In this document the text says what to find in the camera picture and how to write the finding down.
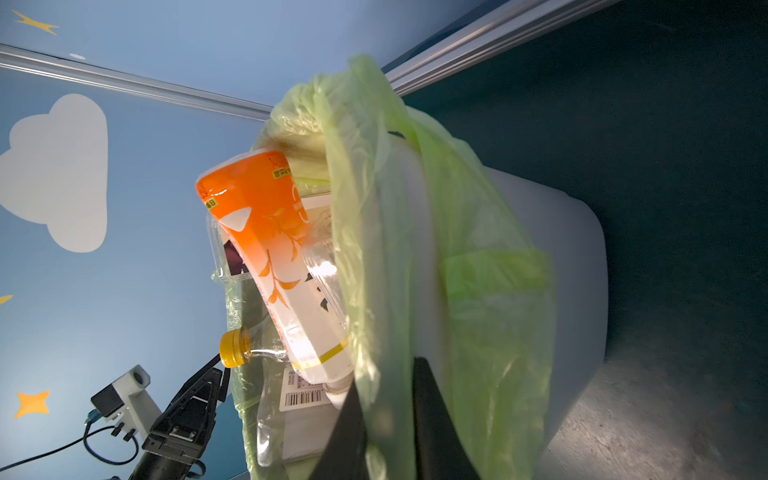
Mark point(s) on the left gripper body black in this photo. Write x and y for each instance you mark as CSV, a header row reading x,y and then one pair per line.
x,y
179,437

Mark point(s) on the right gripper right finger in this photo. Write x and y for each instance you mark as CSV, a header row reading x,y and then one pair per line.
x,y
439,452

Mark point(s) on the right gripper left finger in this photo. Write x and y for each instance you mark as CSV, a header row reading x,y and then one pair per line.
x,y
344,457

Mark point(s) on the orange label white bottle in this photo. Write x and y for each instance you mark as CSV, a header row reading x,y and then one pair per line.
x,y
254,199

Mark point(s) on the clear bottle red green label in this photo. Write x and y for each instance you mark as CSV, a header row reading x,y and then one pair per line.
x,y
294,420

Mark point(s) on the cola bottle red label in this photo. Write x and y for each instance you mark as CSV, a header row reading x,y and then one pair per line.
x,y
241,346

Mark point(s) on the grape juice bottle purple label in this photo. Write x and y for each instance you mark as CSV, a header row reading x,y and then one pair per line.
x,y
229,267

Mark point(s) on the white trash bin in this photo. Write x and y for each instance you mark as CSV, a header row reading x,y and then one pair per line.
x,y
567,229

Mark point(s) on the green bin liner bag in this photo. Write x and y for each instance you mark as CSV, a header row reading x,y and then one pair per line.
x,y
499,288

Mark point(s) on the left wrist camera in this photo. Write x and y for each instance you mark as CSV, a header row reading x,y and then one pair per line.
x,y
126,402

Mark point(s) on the aluminium frame rear rail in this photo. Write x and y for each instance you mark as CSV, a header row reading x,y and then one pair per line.
x,y
256,50

